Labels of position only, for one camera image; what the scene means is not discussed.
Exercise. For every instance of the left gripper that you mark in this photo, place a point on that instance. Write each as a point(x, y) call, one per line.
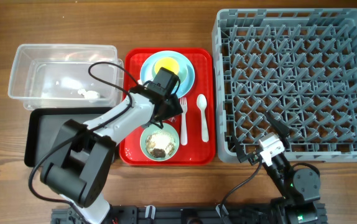
point(173, 106)

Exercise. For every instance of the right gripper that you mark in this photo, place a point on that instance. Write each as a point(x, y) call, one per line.
point(282, 129)

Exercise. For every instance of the white tissue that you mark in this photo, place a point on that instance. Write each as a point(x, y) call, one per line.
point(89, 94)

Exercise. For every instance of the red candy wrapper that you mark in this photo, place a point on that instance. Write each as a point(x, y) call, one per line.
point(173, 119)

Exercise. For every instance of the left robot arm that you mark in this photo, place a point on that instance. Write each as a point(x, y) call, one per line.
point(77, 165)

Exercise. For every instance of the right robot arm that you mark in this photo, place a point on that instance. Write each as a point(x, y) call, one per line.
point(298, 184)

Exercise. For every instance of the grey dishwasher rack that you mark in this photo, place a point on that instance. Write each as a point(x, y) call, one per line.
point(298, 64)

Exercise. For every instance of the white plastic fork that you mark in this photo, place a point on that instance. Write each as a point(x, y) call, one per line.
point(183, 134)

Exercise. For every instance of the white plastic spoon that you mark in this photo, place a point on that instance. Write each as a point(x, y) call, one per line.
point(202, 104)

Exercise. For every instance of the red plastic tray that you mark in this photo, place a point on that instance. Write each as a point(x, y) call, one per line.
point(196, 152)

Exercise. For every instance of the light blue plate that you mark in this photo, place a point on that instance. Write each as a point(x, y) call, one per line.
point(146, 70)

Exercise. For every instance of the green bowl with food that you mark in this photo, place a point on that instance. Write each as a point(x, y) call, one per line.
point(159, 144)

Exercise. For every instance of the yellow plastic cup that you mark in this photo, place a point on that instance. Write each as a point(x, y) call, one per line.
point(168, 63)

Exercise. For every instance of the clear plastic storage box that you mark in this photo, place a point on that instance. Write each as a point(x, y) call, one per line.
point(49, 75)

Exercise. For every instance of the black plastic bin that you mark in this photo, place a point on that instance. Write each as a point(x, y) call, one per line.
point(44, 125)

